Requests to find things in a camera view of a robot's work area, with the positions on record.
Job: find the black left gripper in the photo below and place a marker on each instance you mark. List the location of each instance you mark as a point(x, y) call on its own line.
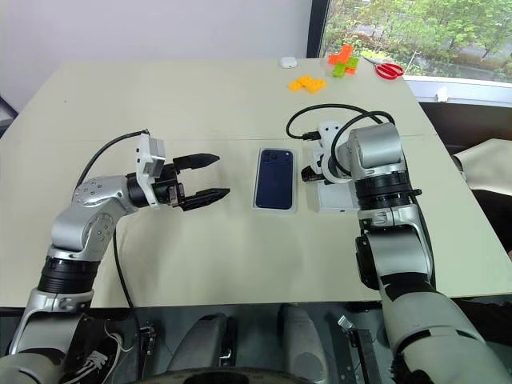
point(168, 192)

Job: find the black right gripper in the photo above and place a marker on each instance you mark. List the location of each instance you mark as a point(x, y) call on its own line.
point(310, 176)

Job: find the white box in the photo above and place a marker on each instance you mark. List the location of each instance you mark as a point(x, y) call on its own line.
point(336, 200)

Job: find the dark blue smartphone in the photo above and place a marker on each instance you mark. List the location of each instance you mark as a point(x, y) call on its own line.
point(274, 184)

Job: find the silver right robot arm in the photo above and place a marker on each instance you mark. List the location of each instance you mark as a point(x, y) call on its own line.
point(400, 248)

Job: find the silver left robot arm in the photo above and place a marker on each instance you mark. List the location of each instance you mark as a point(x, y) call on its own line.
point(88, 196)

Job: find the small orange toy brick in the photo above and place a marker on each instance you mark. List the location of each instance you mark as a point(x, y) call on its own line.
point(352, 71)

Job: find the orange and green blocks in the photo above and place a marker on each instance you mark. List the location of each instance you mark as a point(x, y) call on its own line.
point(343, 68)

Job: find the white earbud case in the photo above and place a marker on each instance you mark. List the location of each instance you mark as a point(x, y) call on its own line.
point(288, 62)

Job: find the large orange toy brick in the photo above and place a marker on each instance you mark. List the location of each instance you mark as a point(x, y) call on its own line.
point(342, 54)

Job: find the small white object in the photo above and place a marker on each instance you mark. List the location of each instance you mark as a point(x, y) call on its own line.
point(442, 94)

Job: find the white window sill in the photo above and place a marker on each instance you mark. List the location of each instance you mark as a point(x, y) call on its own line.
point(460, 90)

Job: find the beige cushion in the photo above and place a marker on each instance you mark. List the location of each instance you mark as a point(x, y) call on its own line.
point(484, 164)

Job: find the black and white shoe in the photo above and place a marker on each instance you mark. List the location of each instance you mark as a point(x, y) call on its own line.
point(92, 356)

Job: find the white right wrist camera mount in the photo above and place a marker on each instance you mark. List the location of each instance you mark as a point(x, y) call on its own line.
point(328, 132)

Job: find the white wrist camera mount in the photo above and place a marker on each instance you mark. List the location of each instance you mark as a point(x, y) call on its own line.
point(146, 160)
point(328, 132)

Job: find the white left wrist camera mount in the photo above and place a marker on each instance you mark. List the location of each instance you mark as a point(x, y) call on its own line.
point(146, 160)

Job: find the dark window frame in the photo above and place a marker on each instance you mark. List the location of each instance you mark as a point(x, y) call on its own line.
point(317, 28)

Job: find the small metal bracket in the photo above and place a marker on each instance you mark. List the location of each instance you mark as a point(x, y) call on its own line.
point(146, 340)

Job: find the long black metal bracket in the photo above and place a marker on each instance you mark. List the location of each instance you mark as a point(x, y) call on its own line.
point(360, 348)

